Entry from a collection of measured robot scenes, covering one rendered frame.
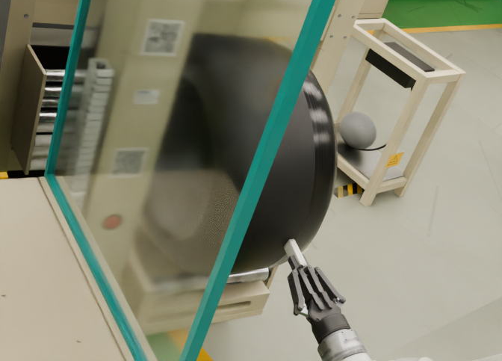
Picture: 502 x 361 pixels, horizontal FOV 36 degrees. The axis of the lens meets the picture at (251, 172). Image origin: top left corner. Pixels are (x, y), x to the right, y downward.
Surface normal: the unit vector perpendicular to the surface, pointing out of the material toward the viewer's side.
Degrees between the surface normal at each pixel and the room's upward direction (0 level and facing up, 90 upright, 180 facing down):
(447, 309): 0
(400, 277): 0
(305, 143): 49
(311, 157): 57
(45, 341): 0
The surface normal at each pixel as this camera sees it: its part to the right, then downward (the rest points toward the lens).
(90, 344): 0.30, -0.80
